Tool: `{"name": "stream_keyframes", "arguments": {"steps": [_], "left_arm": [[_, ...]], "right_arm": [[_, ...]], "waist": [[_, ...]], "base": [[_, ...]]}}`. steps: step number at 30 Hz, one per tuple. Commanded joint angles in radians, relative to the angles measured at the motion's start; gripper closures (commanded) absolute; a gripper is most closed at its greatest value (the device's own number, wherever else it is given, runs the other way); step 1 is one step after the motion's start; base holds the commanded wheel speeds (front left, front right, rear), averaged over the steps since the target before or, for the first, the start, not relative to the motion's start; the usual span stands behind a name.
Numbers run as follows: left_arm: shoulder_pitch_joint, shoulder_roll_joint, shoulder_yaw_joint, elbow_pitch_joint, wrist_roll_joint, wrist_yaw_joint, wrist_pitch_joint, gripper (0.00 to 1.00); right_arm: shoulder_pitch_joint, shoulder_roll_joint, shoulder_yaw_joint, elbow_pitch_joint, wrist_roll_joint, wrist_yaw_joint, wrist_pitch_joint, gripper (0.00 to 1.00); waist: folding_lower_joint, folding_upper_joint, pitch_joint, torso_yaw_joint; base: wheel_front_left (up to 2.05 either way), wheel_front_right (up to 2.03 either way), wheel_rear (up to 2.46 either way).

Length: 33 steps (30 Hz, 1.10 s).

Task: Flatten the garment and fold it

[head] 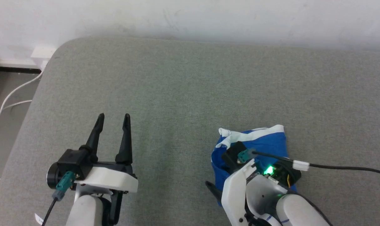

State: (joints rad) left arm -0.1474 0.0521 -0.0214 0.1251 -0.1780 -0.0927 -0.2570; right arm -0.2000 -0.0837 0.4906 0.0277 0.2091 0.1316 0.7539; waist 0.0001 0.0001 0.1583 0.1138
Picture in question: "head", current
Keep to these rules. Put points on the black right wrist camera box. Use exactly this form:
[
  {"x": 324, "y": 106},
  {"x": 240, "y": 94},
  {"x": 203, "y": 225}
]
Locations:
[{"x": 235, "y": 155}]

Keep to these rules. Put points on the blue and white cloth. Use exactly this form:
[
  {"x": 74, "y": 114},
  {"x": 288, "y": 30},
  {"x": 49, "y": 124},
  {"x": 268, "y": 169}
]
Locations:
[{"x": 265, "y": 142}]

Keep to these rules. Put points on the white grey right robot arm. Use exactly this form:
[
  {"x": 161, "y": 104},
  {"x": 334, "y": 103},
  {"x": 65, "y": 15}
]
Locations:
[{"x": 302, "y": 212}]

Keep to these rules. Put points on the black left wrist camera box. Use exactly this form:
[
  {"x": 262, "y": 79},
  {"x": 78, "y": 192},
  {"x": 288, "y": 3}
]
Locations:
[{"x": 72, "y": 163}]

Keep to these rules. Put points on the grey fabric sofa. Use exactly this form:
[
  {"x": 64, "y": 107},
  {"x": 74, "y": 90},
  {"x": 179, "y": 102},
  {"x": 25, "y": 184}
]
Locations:
[{"x": 177, "y": 94}]

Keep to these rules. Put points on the white wall socket box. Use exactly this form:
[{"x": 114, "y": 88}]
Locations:
[{"x": 43, "y": 56}]

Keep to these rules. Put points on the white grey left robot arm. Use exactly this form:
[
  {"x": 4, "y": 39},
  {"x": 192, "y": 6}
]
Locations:
[{"x": 83, "y": 210}]

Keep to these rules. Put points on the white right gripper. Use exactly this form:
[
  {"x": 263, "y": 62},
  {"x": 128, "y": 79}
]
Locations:
[{"x": 240, "y": 194}]

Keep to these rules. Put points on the black baseboard strip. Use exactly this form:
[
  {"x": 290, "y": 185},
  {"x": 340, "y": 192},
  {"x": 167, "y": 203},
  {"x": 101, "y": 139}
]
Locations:
[{"x": 14, "y": 69}]

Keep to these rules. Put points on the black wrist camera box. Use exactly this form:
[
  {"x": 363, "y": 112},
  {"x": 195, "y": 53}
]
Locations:
[
  {"x": 235, "y": 155},
  {"x": 72, "y": 163}
]

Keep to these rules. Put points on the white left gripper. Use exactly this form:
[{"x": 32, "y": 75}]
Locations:
[{"x": 111, "y": 180}]

